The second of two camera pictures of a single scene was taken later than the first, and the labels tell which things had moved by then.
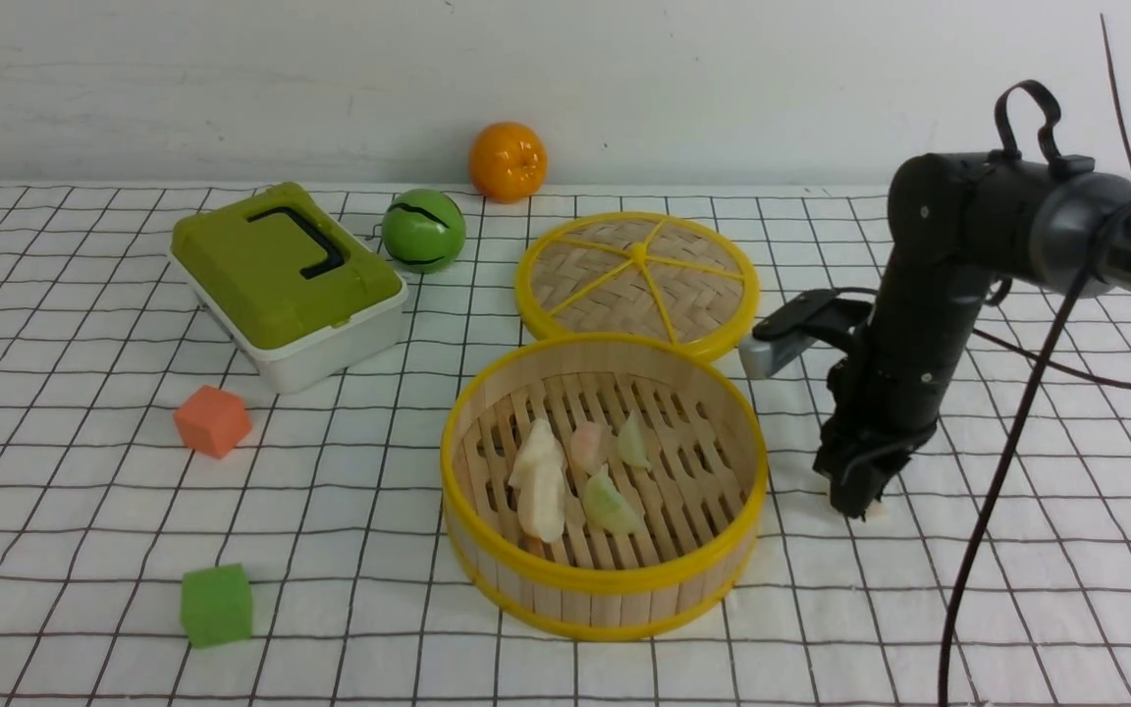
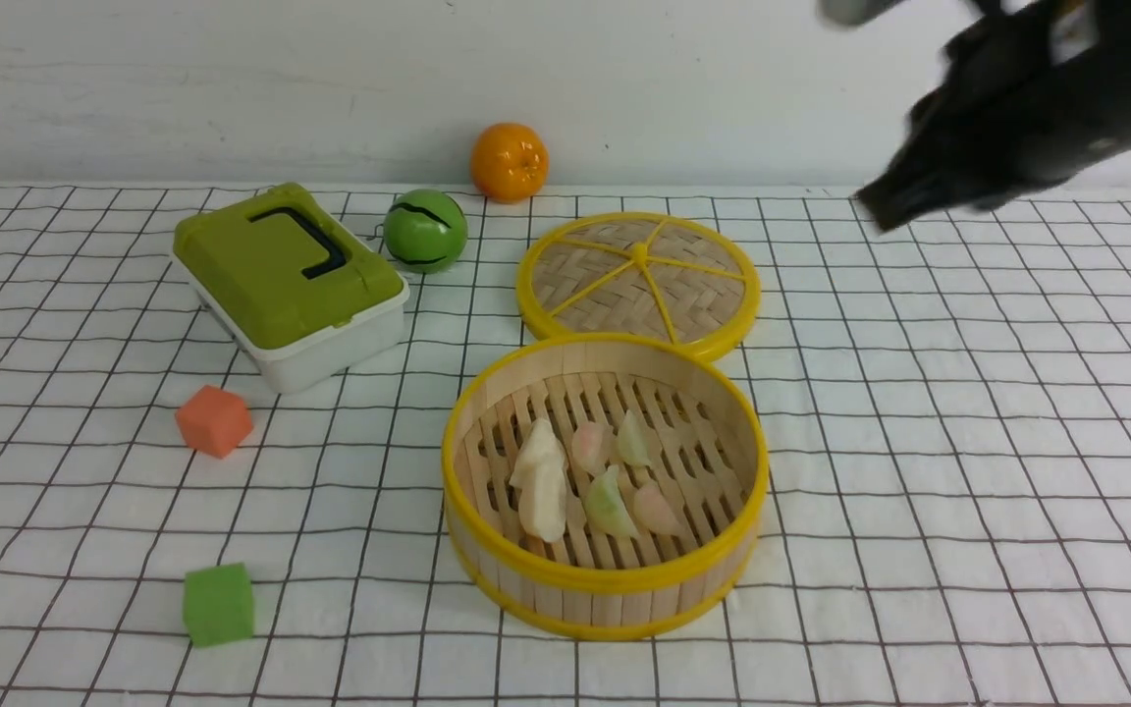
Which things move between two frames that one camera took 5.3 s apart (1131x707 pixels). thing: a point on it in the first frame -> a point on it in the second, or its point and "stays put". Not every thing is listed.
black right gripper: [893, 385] -> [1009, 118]
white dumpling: [540, 458] stays put
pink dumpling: [875, 511] -> [653, 512]
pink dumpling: [589, 446] stays put
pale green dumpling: [631, 442] stays put
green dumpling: [605, 508] stays put
